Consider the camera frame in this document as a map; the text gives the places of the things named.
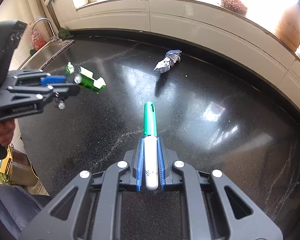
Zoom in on metal pot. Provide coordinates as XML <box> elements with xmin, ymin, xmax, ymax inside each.
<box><xmin>9</xmin><ymin>148</ymin><xmax>38</xmax><ymax>187</ymax></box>

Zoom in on person's left hand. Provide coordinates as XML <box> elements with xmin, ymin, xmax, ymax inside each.
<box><xmin>0</xmin><ymin>120</ymin><xmax>16</xmax><ymax>147</ymax></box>

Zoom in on red detergent bottle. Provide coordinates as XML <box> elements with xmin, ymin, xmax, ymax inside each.
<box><xmin>29</xmin><ymin>25</ymin><xmax>47</xmax><ymax>52</ymax></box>

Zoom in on stainless steel sink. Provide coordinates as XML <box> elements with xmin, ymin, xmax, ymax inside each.
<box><xmin>19</xmin><ymin>39</ymin><xmax>75</xmax><ymax>70</ymax></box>

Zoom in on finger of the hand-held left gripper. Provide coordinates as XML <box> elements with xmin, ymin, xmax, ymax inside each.
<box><xmin>0</xmin><ymin>84</ymin><xmax>80</xmax><ymax>120</ymax></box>
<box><xmin>5</xmin><ymin>69</ymin><xmax>82</xmax><ymax>90</ymax></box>

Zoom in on green leafy vegetables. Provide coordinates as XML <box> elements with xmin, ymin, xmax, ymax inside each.
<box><xmin>0</xmin><ymin>169</ymin><xmax>10</xmax><ymax>184</ymax></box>

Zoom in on chrome faucet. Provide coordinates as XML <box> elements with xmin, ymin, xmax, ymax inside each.
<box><xmin>31</xmin><ymin>17</ymin><xmax>60</xmax><ymax>42</ymax></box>

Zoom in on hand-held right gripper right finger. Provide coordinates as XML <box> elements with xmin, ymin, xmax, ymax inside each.
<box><xmin>157</xmin><ymin>137</ymin><xmax>284</xmax><ymax>240</ymax></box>

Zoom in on dark green cloth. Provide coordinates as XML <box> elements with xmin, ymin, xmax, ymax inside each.
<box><xmin>58</xmin><ymin>27</ymin><xmax>74</xmax><ymax>40</ymax></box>

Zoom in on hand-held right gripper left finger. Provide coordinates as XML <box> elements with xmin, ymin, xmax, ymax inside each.
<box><xmin>20</xmin><ymin>137</ymin><xmax>145</xmax><ymax>240</ymax></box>

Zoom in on brown scouring ball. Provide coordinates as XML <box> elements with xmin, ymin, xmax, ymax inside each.
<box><xmin>220</xmin><ymin>0</ymin><xmax>248</xmax><ymax>16</ymax></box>

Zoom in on wall pipe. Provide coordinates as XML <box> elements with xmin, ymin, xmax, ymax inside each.
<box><xmin>36</xmin><ymin>0</ymin><xmax>62</xmax><ymax>34</ymax></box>

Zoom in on white marker with green cap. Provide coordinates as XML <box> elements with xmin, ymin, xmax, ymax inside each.
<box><xmin>143</xmin><ymin>102</ymin><xmax>159</xmax><ymax>191</ymax></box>

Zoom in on crumpled paper wrapper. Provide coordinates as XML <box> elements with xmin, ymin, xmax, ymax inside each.
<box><xmin>153</xmin><ymin>50</ymin><xmax>182</xmax><ymax>73</ymax></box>

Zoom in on person's dark trouser leg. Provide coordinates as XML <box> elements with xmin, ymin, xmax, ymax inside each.
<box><xmin>0</xmin><ymin>184</ymin><xmax>53</xmax><ymax>240</ymax></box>

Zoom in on yellow cardboard box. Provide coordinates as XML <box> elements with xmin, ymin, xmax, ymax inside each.
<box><xmin>0</xmin><ymin>145</ymin><xmax>14</xmax><ymax>174</ymax></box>

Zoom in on green and white toy truck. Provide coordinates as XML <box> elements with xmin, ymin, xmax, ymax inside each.
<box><xmin>66</xmin><ymin>62</ymin><xmax>107</xmax><ymax>94</ymax></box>

